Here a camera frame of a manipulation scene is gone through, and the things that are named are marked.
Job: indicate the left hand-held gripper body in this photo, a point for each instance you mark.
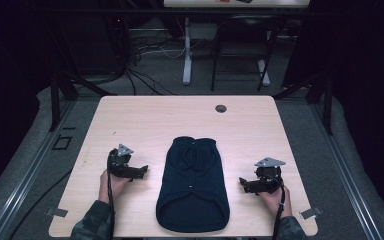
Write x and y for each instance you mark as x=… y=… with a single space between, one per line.
x=122 y=165

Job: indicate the black metal chair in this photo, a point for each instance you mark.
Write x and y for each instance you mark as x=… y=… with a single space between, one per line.
x=243 y=26

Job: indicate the round grey table grommet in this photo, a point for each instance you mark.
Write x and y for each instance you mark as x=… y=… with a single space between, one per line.
x=220 y=108

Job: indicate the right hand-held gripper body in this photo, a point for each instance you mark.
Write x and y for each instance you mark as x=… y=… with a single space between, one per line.
x=268 y=176

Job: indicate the person's right hand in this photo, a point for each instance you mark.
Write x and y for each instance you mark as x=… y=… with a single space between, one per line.
x=275 y=201

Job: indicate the grey metal table bracket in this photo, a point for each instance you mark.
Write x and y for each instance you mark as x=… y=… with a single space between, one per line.
x=56 y=212
x=311 y=212

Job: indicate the person's left hand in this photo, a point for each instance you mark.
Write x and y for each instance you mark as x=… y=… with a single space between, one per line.
x=113 y=188

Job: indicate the dark navy garment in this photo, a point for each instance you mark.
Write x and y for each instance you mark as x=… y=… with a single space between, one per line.
x=193 y=186

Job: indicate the black tape floor mark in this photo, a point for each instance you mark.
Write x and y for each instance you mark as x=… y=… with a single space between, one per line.
x=62 y=142

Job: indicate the aluminium floor rail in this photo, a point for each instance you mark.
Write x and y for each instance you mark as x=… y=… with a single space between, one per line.
x=30 y=173
x=345 y=173

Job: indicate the black metal frame stand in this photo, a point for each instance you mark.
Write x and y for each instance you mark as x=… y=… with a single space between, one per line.
x=60 y=90
x=323 y=96

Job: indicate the white desk with legs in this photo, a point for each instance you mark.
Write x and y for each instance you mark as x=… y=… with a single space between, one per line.
x=187 y=63

